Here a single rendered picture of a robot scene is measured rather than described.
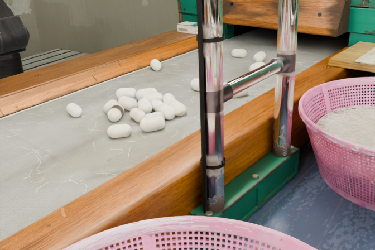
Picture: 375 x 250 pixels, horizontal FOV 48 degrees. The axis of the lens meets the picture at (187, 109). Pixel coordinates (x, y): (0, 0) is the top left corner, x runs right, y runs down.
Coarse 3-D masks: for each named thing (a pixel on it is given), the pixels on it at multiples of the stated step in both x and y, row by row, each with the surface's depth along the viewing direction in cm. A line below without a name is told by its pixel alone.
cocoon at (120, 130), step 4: (116, 124) 56; (120, 124) 56; (124, 124) 56; (108, 128) 56; (112, 128) 56; (116, 128) 56; (120, 128) 56; (124, 128) 56; (128, 128) 56; (108, 132) 56; (112, 132) 56; (116, 132) 56; (120, 132) 56; (124, 132) 56; (128, 132) 56; (112, 136) 56; (116, 136) 56; (120, 136) 56; (124, 136) 56
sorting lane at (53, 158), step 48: (240, 48) 97; (96, 96) 72; (192, 96) 70; (0, 144) 57; (48, 144) 56; (96, 144) 55; (144, 144) 55; (0, 192) 46; (48, 192) 45; (0, 240) 38
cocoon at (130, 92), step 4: (120, 88) 69; (124, 88) 69; (128, 88) 69; (132, 88) 69; (116, 92) 69; (120, 92) 69; (124, 92) 69; (128, 92) 69; (132, 92) 69; (136, 92) 70; (116, 96) 69; (120, 96) 69; (128, 96) 69; (132, 96) 69
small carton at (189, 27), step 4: (180, 24) 103; (184, 24) 103; (188, 24) 103; (192, 24) 102; (196, 24) 102; (180, 28) 103; (184, 28) 103; (188, 28) 102; (192, 28) 101; (196, 28) 101; (184, 32) 103; (188, 32) 102; (192, 32) 101; (196, 32) 101
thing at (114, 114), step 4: (116, 104) 63; (112, 108) 61; (116, 108) 61; (108, 112) 61; (112, 112) 61; (116, 112) 61; (120, 112) 61; (108, 116) 61; (112, 116) 61; (116, 116) 61; (120, 116) 61; (112, 120) 61; (116, 120) 61
